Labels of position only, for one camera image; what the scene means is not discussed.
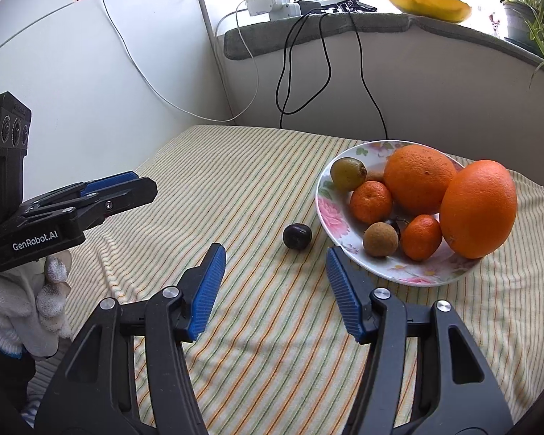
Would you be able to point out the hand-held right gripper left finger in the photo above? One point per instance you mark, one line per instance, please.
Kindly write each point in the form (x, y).
(208, 290)

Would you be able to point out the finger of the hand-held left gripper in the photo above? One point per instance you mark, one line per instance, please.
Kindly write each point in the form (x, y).
(127, 195)
(113, 179)

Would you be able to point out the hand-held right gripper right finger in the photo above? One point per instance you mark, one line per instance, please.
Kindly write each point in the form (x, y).
(344, 294)

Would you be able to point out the round brown fruit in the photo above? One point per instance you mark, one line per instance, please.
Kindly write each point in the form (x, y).
(381, 240)

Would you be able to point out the floral white plate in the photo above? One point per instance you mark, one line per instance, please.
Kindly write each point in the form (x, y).
(340, 222)

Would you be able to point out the dark plum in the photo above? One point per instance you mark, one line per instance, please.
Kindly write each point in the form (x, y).
(297, 235)
(393, 224)

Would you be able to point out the small smooth mandarin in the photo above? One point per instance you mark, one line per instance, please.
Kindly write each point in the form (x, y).
(420, 238)

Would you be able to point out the tangerine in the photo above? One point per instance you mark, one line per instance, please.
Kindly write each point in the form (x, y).
(371, 201)

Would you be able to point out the green-brown fruit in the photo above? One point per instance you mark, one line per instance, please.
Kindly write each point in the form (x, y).
(347, 174)

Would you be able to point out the small brown fruit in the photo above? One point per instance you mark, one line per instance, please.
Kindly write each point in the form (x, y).
(375, 176)

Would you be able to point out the large round orange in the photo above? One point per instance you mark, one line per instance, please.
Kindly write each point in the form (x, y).
(417, 176)

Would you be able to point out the large oval orange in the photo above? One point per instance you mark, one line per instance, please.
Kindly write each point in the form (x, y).
(478, 208)

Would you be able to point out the person's left forearm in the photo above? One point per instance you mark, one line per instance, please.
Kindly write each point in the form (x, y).
(0, 371)

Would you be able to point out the person's left hand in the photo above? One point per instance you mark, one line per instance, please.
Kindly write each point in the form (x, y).
(22, 308)

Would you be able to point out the striped cloth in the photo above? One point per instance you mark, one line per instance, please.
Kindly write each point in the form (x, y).
(235, 181)

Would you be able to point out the grey windowsill mat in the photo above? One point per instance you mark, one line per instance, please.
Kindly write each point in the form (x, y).
(263, 38)

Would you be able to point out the white device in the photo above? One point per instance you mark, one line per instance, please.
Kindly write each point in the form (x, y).
(265, 7)

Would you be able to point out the black adapter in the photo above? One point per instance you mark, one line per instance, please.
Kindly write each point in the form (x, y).
(309, 7)

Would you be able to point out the yellow bowl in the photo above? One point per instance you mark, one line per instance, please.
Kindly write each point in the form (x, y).
(426, 7)

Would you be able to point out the potted spider plant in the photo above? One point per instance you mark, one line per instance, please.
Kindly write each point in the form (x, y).
(519, 20)

